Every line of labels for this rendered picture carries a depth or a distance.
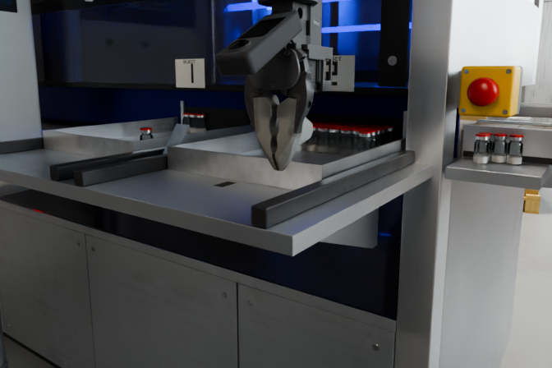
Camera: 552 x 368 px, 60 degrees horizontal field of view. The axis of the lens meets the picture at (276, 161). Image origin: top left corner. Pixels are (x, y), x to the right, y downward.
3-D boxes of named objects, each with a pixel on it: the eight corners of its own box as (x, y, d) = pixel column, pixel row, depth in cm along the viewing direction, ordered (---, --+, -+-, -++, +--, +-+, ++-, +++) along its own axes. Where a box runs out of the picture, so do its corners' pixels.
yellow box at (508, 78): (469, 112, 76) (472, 66, 75) (519, 114, 72) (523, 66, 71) (457, 115, 70) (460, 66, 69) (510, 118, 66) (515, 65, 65)
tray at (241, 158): (292, 142, 98) (292, 125, 97) (416, 154, 84) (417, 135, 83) (167, 169, 71) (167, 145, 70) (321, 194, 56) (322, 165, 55)
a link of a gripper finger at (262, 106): (299, 165, 62) (301, 94, 61) (273, 172, 58) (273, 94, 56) (279, 163, 64) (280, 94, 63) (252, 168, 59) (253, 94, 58)
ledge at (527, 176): (466, 164, 85) (467, 154, 84) (550, 173, 77) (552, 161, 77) (444, 178, 73) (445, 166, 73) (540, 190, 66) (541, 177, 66)
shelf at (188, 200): (163, 137, 120) (163, 130, 120) (446, 168, 81) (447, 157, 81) (-50, 167, 82) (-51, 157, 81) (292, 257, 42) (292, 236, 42)
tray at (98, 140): (177, 131, 117) (177, 117, 116) (262, 139, 102) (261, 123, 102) (43, 149, 90) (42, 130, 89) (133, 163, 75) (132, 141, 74)
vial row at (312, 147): (289, 147, 90) (289, 123, 89) (379, 157, 80) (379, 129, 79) (282, 149, 88) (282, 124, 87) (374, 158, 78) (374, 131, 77)
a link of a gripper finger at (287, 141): (319, 167, 61) (322, 94, 59) (295, 174, 56) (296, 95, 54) (299, 165, 62) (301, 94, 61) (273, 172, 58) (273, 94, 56)
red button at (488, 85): (471, 104, 70) (472, 76, 69) (500, 105, 67) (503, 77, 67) (464, 106, 67) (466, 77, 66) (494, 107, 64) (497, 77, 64)
